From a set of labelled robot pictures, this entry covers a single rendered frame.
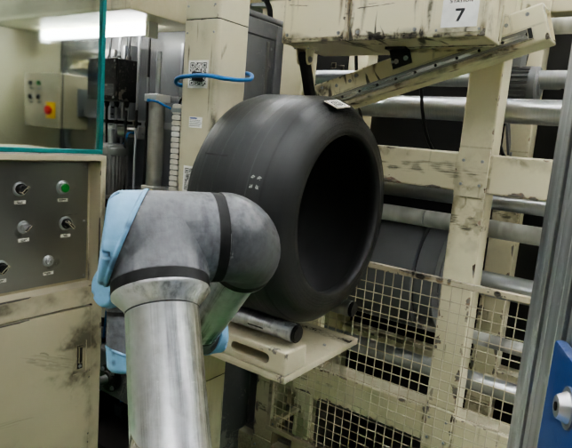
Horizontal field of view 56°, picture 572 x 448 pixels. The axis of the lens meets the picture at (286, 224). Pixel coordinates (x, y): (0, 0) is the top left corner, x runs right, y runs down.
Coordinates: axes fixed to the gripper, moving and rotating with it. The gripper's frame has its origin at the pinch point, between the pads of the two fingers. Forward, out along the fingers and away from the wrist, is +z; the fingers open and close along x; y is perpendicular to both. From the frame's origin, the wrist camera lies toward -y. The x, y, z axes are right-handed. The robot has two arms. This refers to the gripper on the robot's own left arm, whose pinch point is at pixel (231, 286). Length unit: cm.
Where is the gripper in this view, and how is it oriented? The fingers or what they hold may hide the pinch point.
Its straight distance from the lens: 125.3
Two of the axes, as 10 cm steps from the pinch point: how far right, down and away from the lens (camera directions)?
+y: 1.5, -9.9, -0.6
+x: -8.1, -1.6, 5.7
